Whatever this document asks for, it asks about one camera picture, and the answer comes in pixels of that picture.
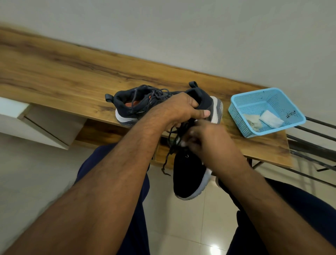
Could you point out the person's left hand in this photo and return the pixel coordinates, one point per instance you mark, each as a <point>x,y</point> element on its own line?
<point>181,110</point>

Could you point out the person's right hand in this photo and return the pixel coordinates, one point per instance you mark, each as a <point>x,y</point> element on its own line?
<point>218,147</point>

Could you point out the white wipe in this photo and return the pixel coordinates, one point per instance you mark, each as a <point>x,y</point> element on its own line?
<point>271,118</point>

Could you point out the white drawer unit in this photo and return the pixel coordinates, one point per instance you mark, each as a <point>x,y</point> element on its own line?
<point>42,126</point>

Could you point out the blue plastic basket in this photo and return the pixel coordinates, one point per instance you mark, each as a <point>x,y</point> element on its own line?
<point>267,97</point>

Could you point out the black metal shoe rack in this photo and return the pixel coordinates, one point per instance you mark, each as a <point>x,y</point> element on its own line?
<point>309,152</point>

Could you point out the person's left forearm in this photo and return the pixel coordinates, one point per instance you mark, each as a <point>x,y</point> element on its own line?
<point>86,197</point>

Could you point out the used wipe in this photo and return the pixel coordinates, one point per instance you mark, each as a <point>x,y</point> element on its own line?
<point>253,122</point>

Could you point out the wooden table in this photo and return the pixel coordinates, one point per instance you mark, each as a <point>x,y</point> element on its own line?
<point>65,71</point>

